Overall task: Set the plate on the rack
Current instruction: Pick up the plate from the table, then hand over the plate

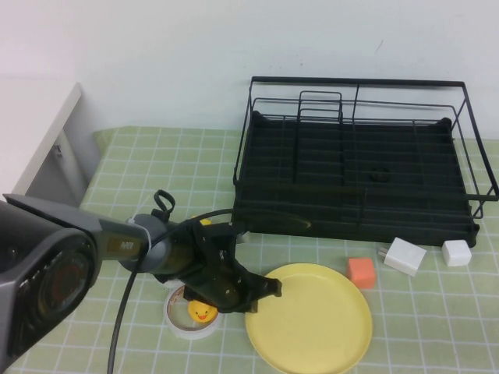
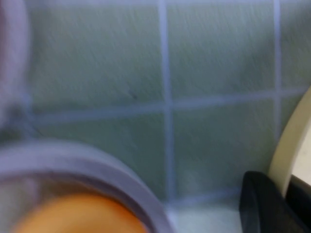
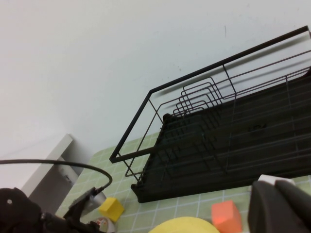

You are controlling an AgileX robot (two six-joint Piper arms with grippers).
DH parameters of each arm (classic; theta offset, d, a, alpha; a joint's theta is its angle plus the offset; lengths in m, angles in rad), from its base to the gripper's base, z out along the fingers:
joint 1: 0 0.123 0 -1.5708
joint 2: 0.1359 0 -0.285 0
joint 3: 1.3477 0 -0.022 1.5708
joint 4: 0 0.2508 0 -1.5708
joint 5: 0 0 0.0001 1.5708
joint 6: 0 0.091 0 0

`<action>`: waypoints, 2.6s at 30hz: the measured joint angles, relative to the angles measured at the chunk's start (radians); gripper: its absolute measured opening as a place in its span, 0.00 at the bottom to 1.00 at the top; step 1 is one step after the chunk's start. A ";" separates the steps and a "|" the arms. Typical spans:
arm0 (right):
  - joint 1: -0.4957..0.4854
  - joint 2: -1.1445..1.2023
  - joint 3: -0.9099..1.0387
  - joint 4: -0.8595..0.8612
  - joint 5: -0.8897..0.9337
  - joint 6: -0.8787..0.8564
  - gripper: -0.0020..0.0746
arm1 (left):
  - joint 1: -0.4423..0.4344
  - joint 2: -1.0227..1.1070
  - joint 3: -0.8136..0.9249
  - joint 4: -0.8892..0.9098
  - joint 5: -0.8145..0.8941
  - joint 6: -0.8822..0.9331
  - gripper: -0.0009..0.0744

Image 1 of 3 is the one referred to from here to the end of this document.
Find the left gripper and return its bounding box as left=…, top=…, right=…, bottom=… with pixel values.
left=155, top=249, right=283, bottom=315

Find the yellow round plate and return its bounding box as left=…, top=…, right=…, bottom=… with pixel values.
left=244, top=263, right=374, bottom=373

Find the yellow rubber duck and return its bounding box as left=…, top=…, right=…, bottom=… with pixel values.
left=187, top=302, right=218, bottom=323

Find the orange cube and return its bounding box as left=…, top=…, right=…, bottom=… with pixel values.
left=346, top=256, right=377, bottom=290

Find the white charger plug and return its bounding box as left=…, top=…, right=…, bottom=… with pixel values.
left=377, top=237, right=428, bottom=278

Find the green checkered tablecloth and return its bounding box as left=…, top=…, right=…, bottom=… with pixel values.
left=0, top=125, right=499, bottom=374

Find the white cube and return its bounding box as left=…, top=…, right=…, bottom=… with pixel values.
left=441, top=239, right=472, bottom=268

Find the white cabinet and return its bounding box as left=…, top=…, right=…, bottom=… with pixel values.
left=0, top=81, right=102, bottom=207

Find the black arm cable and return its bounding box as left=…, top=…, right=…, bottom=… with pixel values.
left=105, top=208, right=235, bottom=374

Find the black looped strap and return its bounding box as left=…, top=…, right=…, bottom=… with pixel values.
left=153, top=189, right=175, bottom=220

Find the black wire dish rack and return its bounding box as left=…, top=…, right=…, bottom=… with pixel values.
left=229, top=76, right=499, bottom=249

